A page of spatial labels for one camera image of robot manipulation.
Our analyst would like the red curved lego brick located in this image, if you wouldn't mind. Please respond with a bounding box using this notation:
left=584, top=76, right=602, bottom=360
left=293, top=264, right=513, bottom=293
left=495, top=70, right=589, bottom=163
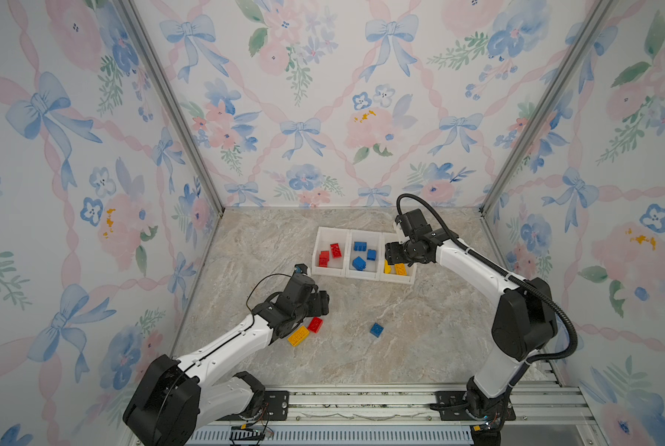
left=330, top=243, right=343, bottom=259

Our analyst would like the small blue lego cube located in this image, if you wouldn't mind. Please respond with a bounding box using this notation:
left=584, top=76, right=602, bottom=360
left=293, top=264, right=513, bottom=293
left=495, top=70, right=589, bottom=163
left=371, top=323, right=384, bottom=338

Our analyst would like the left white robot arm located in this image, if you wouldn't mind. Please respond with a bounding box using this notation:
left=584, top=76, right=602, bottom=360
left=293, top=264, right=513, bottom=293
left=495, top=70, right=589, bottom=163
left=122, top=265, right=330, bottom=445

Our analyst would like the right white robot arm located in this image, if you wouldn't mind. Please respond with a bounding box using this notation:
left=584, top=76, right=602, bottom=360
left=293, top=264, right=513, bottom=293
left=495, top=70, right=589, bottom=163
left=384, top=209, right=557, bottom=419

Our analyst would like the white left plastic bin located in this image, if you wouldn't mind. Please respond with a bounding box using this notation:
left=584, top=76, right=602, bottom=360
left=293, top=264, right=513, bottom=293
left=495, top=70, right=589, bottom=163
left=311, top=227, right=349, bottom=278

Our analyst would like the white middle plastic bin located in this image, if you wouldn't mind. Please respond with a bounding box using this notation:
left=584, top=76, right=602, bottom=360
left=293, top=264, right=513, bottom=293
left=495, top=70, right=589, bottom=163
left=345, top=230, right=380, bottom=281

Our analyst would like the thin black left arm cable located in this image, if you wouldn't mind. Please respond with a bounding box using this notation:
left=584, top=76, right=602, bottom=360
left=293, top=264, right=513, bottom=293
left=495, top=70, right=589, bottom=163
left=245, top=271, right=294, bottom=313

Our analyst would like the black corrugated cable hose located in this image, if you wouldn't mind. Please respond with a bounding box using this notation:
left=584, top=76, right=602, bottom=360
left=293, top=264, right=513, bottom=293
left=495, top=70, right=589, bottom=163
left=394, top=192, right=580, bottom=366

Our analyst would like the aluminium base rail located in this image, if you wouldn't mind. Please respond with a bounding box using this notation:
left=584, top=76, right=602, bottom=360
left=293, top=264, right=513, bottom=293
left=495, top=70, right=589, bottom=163
left=117, top=381, right=609, bottom=446

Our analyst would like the right aluminium corner post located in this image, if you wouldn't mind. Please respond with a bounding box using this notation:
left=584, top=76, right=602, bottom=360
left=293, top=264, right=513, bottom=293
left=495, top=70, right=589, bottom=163
left=479, top=0, right=617, bottom=217

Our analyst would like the aluminium corner post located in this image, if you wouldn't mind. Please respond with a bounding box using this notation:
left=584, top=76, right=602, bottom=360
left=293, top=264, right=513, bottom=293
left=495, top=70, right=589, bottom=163
left=479, top=0, right=617, bottom=217
left=113, top=0, right=225, bottom=217

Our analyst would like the left aluminium corner post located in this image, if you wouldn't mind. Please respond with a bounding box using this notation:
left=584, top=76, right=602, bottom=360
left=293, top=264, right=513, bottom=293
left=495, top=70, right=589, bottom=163
left=113, top=0, right=225, bottom=217

